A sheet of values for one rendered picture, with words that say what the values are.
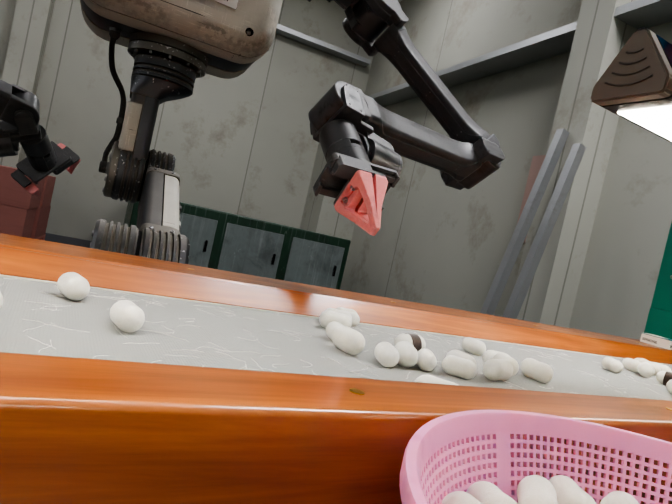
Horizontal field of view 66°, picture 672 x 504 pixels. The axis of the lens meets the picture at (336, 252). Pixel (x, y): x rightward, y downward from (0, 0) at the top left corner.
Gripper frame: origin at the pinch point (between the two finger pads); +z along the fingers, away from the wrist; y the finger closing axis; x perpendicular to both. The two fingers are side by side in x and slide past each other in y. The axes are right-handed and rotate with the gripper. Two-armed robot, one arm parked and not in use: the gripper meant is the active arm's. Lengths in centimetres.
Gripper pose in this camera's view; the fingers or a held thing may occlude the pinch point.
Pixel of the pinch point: (373, 227)
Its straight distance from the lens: 63.9
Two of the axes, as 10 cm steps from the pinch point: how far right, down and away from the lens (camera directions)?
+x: -4.6, 6.7, 5.8
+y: 8.6, 1.7, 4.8
